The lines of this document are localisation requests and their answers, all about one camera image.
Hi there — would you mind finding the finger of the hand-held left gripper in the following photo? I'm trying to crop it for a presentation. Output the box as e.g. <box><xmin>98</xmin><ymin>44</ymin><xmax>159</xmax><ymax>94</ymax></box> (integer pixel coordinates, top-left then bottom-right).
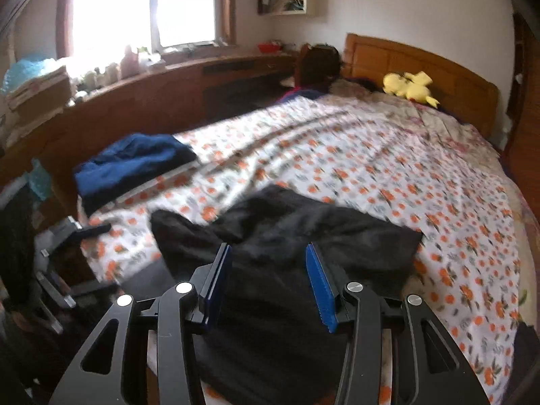
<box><xmin>82</xmin><ymin>223</ymin><xmax>112</xmax><ymax>239</ymax></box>

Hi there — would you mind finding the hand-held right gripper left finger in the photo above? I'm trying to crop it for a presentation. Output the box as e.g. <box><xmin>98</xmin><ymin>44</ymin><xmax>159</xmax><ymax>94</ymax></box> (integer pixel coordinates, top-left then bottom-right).
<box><xmin>47</xmin><ymin>242</ymin><xmax>234</xmax><ymax>405</ymax></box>

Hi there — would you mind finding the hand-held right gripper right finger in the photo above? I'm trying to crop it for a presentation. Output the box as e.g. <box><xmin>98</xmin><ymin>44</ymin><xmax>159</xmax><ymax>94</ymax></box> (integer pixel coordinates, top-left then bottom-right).
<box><xmin>304</xmin><ymin>242</ymin><xmax>492</xmax><ymax>405</ymax></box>

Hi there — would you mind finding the black jacket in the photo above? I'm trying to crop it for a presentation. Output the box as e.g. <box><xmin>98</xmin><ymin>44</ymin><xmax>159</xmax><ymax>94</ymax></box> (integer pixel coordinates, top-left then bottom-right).
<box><xmin>150</xmin><ymin>183</ymin><xmax>425</xmax><ymax>405</ymax></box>

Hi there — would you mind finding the navy blue garment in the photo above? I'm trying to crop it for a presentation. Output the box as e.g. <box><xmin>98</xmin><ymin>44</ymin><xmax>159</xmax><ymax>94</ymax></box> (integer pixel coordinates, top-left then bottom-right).
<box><xmin>73</xmin><ymin>133</ymin><xmax>199</xmax><ymax>216</ymax></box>

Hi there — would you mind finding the cardboard box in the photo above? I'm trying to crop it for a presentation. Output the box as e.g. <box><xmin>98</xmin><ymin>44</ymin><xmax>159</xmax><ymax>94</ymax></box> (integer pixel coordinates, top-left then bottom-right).
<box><xmin>6</xmin><ymin>74</ymin><xmax>74</xmax><ymax>123</ymax></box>

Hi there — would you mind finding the orange-print white bedsheet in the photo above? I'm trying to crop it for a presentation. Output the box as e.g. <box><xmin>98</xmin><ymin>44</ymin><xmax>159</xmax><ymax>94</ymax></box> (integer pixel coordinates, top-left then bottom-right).
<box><xmin>78</xmin><ymin>93</ymin><xmax>532</xmax><ymax>405</ymax></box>

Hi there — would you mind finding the wooden desk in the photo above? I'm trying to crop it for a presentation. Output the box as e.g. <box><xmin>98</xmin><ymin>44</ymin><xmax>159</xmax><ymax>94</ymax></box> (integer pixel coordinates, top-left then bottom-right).
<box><xmin>0</xmin><ymin>48</ymin><xmax>302</xmax><ymax>228</ymax></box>

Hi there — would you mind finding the row of windowsill bottles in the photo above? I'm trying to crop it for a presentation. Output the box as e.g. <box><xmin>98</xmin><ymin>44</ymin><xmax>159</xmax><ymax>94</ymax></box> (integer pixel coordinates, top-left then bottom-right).
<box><xmin>76</xmin><ymin>44</ymin><xmax>166</xmax><ymax>90</ymax></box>

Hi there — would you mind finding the light blue bag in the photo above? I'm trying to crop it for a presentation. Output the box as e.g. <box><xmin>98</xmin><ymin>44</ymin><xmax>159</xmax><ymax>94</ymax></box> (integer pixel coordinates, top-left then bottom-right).
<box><xmin>2</xmin><ymin>59</ymin><xmax>64</xmax><ymax>93</ymax></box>

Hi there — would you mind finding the floral patchwork quilt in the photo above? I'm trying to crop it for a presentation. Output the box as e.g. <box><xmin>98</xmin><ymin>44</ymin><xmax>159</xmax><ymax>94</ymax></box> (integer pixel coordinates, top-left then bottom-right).
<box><xmin>329</xmin><ymin>78</ymin><xmax>503</xmax><ymax>157</ymax></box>

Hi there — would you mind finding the yellow plush toy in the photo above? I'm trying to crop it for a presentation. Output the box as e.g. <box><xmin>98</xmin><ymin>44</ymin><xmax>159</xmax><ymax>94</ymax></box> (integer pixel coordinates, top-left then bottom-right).
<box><xmin>382</xmin><ymin>70</ymin><xmax>440</xmax><ymax>107</ymax></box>

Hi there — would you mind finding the brown chair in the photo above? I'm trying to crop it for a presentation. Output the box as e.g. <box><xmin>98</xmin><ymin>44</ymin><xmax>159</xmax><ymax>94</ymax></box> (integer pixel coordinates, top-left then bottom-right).
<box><xmin>295</xmin><ymin>43</ymin><xmax>342</xmax><ymax>93</ymax></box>

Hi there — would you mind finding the window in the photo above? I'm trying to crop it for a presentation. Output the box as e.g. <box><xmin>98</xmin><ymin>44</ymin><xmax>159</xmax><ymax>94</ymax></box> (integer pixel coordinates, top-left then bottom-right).
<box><xmin>59</xmin><ymin>0</ymin><xmax>235</xmax><ymax>57</ymax></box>

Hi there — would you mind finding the wooden wardrobe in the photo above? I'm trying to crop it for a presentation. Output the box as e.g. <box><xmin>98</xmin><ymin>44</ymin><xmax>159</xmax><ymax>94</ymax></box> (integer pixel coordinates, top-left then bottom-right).
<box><xmin>502</xmin><ymin>8</ymin><xmax>540</xmax><ymax>186</ymax></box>

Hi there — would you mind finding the wooden headboard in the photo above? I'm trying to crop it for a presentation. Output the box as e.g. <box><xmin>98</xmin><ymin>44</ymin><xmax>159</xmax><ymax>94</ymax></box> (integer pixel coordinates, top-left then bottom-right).
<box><xmin>344</xmin><ymin>32</ymin><xmax>501</xmax><ymax>140</ymax></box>

